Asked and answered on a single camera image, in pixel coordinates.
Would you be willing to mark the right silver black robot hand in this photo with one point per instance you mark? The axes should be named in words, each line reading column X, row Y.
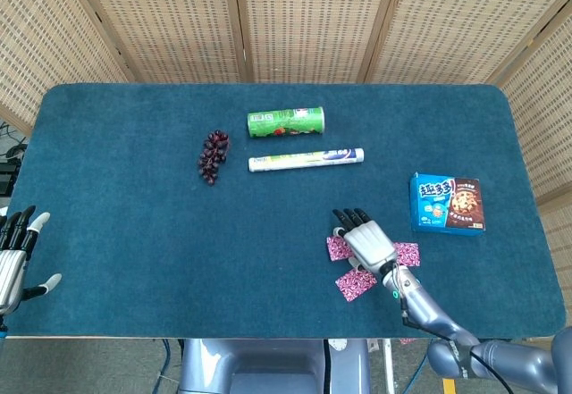
column 371, row 244

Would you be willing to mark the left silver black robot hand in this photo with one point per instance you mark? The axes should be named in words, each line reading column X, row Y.
column 11, row 269

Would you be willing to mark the pink patterned square packet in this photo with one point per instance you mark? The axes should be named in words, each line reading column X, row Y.
column 409, row 254
column 353, row 284

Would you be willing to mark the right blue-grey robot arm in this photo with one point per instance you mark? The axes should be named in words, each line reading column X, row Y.
column 424, row 309

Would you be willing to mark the blue chocolate cookie box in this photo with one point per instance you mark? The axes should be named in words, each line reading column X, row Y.
column 447, row 202

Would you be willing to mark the small pink patterned piece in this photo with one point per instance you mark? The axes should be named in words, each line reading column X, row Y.
column 406, row 341

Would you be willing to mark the white cling film roll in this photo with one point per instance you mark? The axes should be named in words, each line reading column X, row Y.
column 304, row 160

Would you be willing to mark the white table leg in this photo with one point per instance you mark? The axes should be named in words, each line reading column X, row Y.
column 389, row 367

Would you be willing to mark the green chips can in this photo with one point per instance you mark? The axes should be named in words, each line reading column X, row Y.
column 286, row 122

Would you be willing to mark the blue-grey robot torso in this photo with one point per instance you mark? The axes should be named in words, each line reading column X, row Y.
column 268, row 362

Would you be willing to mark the blue felt table mat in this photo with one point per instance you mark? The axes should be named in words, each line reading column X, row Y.
column 179, row 255

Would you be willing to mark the purple grape bunch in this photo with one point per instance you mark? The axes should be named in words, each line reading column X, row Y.
column 212, row 155

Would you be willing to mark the woven bamboo folding screen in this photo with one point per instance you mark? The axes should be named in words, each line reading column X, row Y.
column 313, row 23

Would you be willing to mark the white perforated bracket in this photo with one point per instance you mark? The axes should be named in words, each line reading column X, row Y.
column 338, row 345

